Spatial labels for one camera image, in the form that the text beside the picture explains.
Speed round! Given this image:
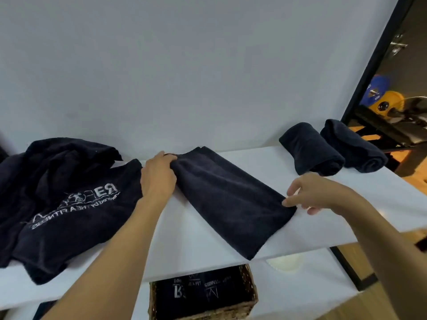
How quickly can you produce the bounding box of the person's right hand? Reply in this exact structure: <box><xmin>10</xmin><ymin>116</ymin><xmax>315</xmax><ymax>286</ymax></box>
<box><xmin>282</xmin><ymin>172</ymin><xmax>359</xmax><ymax>217</ymax></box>

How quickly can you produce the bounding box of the person's left hand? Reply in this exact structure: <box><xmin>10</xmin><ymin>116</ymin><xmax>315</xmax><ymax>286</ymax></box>
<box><xmin>138</xmin><ymin>151</ymin><xmax>178</xmax><ymax>210</ymax></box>

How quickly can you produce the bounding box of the dark navy printed towel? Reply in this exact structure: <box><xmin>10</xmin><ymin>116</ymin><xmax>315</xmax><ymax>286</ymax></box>
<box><xmin>320</xmin><ymin>119</ymin><xmax>389</xmax><ymax>174</ymax></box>
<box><xmin>278</xmin><ymin>122</ymin><xmax>346</xmax><ymax>177</ymax></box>

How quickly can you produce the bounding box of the plain dark navy towel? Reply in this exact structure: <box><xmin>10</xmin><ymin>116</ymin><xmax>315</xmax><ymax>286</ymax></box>
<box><xmin>170</xmin><ymin>146</ymin><xmax>298</xmax><ymax>261</ymax></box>

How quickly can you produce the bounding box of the heap of dark navy towels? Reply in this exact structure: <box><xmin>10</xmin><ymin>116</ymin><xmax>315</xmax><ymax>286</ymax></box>
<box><xmin>0</xmin><ymin>137</ymin><xmax>144</xmax><ymax>285</ymax></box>

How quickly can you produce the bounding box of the woven wicker basket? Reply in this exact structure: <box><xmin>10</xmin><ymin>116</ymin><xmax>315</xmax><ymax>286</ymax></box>
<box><xmin>148</xmin><ymin>264</ymin><xmax>259</xmax><ymax>320</ymax></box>

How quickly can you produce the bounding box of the person's right forearm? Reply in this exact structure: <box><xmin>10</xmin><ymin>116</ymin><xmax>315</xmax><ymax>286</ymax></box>
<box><xmin>342</xmin><ymin>193</ymin><xmax>427</xmax><ymax>320</ymax></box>

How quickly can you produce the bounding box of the person's left forearm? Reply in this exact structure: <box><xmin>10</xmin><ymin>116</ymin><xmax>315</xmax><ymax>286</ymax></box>
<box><xmin>41</xmin><ymin>196</ymin><xmax>167</xmax><ymax>320</ymax></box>

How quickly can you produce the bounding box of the black metal shelf leg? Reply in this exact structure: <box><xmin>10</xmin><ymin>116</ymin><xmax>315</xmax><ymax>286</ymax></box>
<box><xmin>33</xmin><ymin>300</ymin><xmax>57</xmax><ymax>320</ymax></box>
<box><xmin>330</xmin><ymin>245</ymin><xmax>379</xmax><ymax>292</ymax></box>

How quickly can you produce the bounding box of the black weight rack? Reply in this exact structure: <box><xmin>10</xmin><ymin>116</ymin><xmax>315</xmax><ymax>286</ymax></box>
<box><xmin>353</xmin><ymin>104</ymin><xmax>427</xmax><ymax>151</ymax></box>

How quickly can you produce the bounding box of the chrome barbell sleeve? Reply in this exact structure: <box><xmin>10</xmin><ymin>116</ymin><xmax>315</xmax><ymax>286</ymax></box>
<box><xmin>388</xmin><ymin>33</ymin><xmax>408</xmax><ymax>56</ymax></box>

